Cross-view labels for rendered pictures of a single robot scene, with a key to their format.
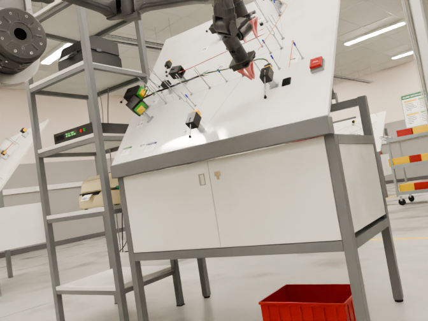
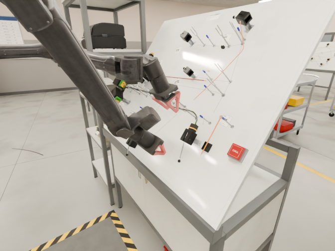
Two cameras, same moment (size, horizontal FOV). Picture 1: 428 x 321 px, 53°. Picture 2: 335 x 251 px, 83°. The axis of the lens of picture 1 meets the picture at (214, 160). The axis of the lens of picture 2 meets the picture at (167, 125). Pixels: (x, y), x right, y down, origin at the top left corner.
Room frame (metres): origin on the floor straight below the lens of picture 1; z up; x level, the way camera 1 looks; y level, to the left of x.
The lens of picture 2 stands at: (1.05, -0.44, 1.46)
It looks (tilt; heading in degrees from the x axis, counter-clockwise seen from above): 22 degrees down; 20
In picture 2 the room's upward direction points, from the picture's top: straight up
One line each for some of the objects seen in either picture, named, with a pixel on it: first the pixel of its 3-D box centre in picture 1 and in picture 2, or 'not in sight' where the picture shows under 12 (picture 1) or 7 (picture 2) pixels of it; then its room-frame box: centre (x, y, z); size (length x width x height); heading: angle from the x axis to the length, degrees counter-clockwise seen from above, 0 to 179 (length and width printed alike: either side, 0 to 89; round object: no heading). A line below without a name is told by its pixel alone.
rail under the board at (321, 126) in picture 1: (204, 152); (140, 162); (1.90, 0.04, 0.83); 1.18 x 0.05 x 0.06; 56
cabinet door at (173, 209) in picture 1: (169, 209); (126, 171); (2.07, 0.25, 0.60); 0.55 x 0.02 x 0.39; 56
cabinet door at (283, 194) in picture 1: (268, 196); (170, 220); (1.76, -0.20, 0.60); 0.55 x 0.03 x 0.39; 56
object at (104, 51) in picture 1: (89, 57); (102, 36); (2.49, 0.64, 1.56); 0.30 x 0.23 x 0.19; 148
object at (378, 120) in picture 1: (357, 157); (318, 69); (8.58, -2.88, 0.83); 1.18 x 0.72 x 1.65; 47
